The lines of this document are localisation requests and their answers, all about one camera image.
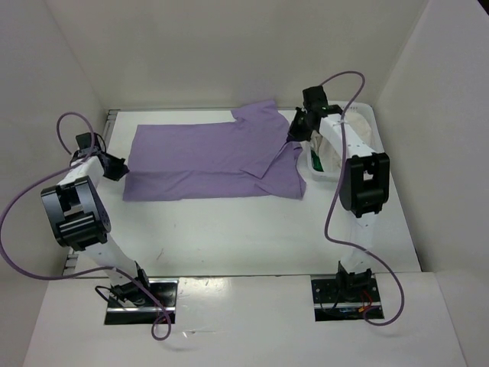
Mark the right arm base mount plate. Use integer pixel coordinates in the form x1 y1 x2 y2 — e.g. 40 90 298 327
310 276 384 322

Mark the black cable at base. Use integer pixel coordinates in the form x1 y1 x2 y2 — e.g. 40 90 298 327
93 284 131 307

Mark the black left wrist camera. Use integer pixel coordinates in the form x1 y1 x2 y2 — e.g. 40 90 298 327
76 132 106 152

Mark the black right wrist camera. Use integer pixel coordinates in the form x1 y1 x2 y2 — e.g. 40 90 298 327
302 85 329 112

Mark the purple t-shirt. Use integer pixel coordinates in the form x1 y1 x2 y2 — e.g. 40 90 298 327
123 100 306 202

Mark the green garment in basket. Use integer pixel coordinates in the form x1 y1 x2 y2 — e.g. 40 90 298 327
310 149 324 172

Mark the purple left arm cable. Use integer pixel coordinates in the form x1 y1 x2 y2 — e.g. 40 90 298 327
0 112 175 341

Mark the cream white t-shirt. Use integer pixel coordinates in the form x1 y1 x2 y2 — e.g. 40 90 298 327
309 112 377 177

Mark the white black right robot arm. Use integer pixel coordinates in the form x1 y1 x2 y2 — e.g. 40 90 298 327
287 105 390 300

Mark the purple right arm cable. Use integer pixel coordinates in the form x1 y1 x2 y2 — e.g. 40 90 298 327
319 70 405 326

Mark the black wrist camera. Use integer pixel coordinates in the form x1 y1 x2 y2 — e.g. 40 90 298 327
302 85 329 112
76 132 106 152

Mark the white plastic laundry basket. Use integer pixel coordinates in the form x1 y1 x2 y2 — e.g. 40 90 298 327
307 102 383 183

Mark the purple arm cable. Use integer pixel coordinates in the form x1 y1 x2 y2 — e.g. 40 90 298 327
319 70 405 326
0 112 175 341

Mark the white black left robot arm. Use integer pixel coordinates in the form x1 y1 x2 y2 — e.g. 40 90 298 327
40 152 153 307

